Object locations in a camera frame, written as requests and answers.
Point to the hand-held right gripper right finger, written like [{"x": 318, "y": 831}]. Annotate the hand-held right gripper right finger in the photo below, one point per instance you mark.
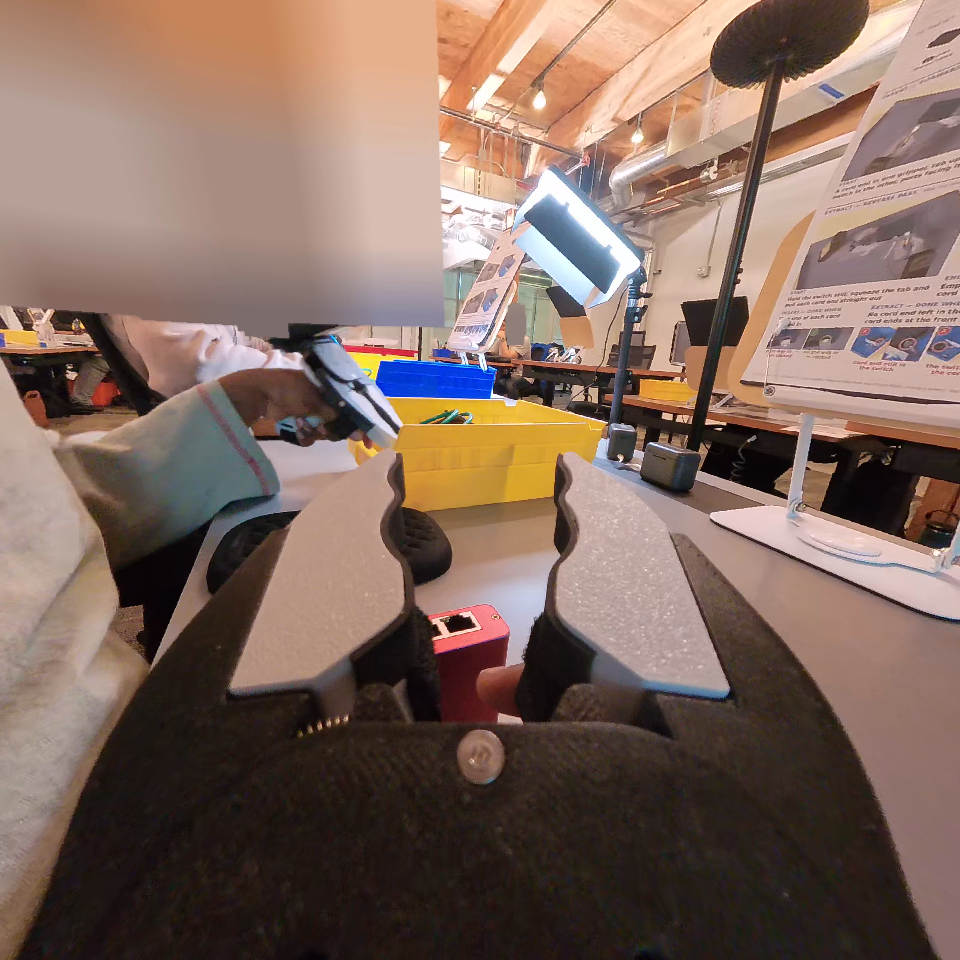
[{"x": 630, "y": 592}]

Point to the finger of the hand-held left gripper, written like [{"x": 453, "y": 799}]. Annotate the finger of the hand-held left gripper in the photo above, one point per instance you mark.
[
  {"x": 371, "y": 429},
  {"x": 360, "y": 382}
]

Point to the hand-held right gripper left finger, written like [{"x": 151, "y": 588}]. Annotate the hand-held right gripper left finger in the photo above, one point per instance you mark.
[{"x": 315, "y": 585}]

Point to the large yellow plastic bin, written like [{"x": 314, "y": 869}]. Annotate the large yellow plastic bin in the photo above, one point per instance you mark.
[{"x": 480, "y": 465}]

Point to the red network switch box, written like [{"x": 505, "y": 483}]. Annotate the red network switch box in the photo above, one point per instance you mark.
[{"x": 469, "y": 660}]

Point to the person's left forearm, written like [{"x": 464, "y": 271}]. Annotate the person's left forearm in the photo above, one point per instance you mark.
[{"x": 172, "y": 465}]

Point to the person's left hand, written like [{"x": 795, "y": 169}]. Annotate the person's left hand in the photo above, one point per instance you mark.
[{"x": 277, "y": 394}]

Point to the person's right hand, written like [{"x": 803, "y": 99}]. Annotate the person's right hand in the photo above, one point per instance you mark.
[{"x": 501, "y": 690}]

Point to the red plastic bin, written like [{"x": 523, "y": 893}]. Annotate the red plastic bin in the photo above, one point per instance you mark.
[{"x": 382, "y": 351}]

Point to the blue plastic bin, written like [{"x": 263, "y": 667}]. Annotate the blue plastic bin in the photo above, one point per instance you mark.
[{"x": 435, "y": 381}]

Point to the black textured oval pad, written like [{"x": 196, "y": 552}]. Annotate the black textured oval pad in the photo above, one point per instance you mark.
[{"x": 427, "y": 544}]

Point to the black rounded box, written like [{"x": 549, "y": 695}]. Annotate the black rounded box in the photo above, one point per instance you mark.
[{"x": 670, "y": 466}]

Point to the small black box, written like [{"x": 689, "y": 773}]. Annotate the small black box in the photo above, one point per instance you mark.
[{"x": 621, "y": 442}]

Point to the small instruction poster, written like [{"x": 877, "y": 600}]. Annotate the small instruction poster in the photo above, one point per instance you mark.
[{"x": 487, "y": 285}]

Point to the small yellow bin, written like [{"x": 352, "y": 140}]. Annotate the small yellow bin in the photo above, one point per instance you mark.
[{"x": 666, "y": 390}]

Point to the wooden desk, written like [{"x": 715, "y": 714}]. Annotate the wooden desk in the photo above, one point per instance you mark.
[{"x": 585, "y": 367}]

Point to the black light stand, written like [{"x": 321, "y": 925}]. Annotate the black light stand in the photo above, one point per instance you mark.
[{"x": 626, "y": 352}]

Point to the led light panel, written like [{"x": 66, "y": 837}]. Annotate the led light panel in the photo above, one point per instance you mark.
[{"x": 577, "y": 247}]

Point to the person's pale sweater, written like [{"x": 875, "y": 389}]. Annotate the person's pale sweater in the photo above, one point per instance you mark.
[{"x": 45, "y": 600}]

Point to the black monitor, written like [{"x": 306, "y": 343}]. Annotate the black monitor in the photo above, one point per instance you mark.
[{"x": 716, "y": 322}]

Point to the wooden backing board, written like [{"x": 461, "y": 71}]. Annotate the wooden backing board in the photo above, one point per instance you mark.
[{"x": 772, "y": 300}]

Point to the large instruction poster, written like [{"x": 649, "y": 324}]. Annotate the large instruction poster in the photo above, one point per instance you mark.
[{"x": 862, "y": 247}]

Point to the black pole with round disc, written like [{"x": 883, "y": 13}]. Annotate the black pole with round disc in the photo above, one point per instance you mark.
[{"x": 787, "y": 37}]

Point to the metal air duct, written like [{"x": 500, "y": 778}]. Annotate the metal air duct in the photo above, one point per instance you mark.
[{"x": 634, "y": 176}]

